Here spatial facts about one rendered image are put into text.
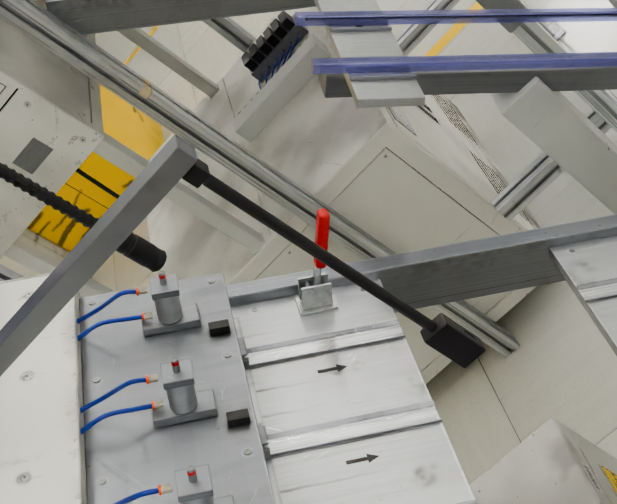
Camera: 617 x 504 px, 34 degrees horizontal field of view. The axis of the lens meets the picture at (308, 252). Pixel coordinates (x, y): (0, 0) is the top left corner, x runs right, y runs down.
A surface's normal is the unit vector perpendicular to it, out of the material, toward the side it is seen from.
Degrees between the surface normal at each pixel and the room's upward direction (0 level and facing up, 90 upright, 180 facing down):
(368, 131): 0
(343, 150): 0
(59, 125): 90
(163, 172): 90
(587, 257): 43
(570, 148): 90
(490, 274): 90
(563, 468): 0
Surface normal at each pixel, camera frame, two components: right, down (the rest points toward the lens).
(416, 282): 0.21, 0.58
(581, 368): -0.71, -0.47
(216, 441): -0.07, -0.79
